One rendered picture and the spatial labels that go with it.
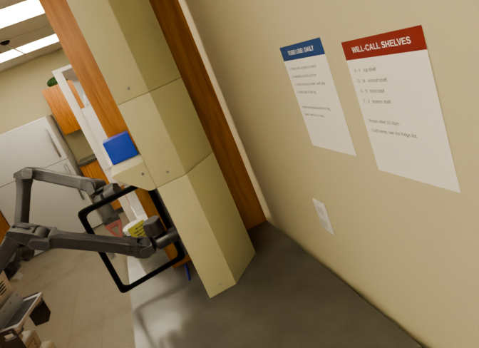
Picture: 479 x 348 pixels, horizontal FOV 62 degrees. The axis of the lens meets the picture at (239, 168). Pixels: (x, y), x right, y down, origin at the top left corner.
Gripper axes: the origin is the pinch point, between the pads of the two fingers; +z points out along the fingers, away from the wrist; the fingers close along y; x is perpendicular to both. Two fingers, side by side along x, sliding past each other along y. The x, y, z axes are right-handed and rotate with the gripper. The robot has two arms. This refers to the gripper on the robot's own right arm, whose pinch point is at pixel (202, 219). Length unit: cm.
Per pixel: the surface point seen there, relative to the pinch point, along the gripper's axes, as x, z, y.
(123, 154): -35.7, -15.3, 4.5
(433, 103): -37, 34, -98
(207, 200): -9.9, 3.7, -11.7
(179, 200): -15.7, -5.2, -14.8
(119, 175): -33.0, -18.7, -14.9
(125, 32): -72, 4, -14
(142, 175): -29.3, -12.1, -14.9
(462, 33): -46, 34, -106
